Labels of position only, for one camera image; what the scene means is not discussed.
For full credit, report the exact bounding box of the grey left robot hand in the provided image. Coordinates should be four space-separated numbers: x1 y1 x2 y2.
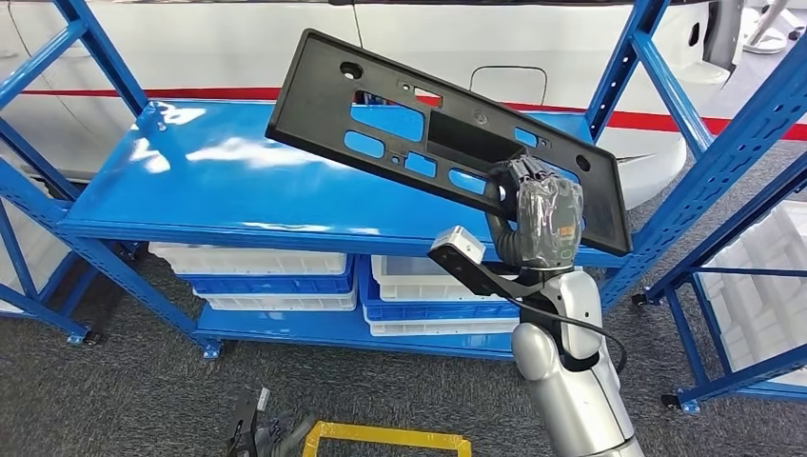
255 412 317 457

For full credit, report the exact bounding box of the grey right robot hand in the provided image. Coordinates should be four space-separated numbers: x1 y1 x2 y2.
485 154 585 271

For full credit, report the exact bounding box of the black plastic plate frame part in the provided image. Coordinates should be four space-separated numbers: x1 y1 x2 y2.
265 28 634 258

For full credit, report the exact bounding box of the blue steel shelf rack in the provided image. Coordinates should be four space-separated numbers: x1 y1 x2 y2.
633 201 807 414
0 201 102 347
0 0 807 362

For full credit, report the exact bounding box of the yellow floor tape square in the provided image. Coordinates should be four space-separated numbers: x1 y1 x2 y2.
301 421 473 457

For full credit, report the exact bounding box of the white plastic bin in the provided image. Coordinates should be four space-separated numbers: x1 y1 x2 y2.
193 287 359 312
370 255 505 303
0 189 70 313
698 200 807 387
148 242 349 277
364 308 520 337

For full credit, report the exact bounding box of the white floor stand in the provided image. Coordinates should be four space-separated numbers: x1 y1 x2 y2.
743 0 807 55

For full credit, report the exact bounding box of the white car body red stripe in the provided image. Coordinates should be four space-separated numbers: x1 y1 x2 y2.
0 0 758 209

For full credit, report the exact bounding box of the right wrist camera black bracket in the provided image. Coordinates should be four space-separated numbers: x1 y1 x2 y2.
428 226 543 301

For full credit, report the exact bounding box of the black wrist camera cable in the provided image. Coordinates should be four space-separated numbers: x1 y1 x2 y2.
503 294 628 378

